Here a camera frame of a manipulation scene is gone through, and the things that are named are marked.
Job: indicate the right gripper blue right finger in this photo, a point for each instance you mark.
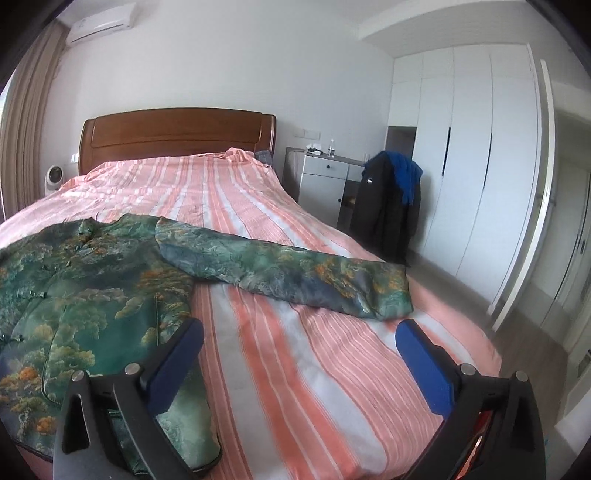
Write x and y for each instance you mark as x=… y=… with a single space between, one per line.
x=491 y=426

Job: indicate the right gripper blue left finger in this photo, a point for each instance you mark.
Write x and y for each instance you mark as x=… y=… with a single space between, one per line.
x=85 y=445

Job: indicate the green patterned silk jacket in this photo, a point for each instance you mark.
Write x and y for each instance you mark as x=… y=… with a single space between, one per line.
x=287 y=384

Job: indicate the white door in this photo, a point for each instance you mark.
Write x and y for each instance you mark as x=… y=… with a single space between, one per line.
x=539 y=206

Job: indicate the pink striped bed cover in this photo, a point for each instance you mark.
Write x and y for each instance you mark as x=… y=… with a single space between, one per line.
x=233 y=193

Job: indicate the black coat on chair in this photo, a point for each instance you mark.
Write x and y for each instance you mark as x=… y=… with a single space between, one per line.
x=381 y=223

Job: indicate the beige curtain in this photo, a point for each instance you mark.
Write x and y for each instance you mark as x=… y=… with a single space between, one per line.
x=22 y=120

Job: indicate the blue garment on chair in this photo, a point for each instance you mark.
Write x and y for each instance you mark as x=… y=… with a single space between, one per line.
x=407 y=174

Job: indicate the small white fan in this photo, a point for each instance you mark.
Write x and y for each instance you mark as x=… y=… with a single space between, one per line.
x=53 y=180

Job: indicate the white bedside cabinet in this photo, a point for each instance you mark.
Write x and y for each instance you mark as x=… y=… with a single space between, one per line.
x=324 y=186

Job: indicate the brown wooden headboard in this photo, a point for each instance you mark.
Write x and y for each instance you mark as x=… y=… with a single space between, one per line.
x=181 y=131

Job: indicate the white wardrobe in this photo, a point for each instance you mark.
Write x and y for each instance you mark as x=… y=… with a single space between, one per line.
x=474 y=112

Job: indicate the grey pillow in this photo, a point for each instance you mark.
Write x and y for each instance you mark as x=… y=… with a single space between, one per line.
x=265 y=157

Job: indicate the white air conditioner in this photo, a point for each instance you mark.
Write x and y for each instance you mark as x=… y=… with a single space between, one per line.
x=109 y=21

